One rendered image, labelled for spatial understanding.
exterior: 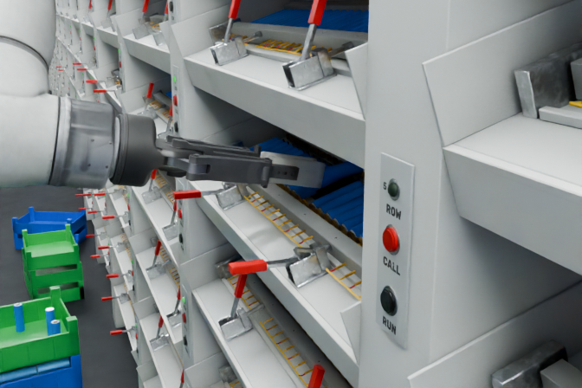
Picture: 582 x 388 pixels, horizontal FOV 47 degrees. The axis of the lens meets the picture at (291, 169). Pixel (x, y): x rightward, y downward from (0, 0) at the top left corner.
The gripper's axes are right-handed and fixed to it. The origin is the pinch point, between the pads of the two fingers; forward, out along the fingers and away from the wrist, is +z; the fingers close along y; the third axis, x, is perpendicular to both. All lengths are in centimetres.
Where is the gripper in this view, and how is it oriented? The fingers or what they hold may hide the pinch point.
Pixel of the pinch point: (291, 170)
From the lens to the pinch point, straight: 77.8
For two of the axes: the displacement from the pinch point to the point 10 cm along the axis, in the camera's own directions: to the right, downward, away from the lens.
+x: 1.9, -9.7, -1.6
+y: 3.7, 2.2, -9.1
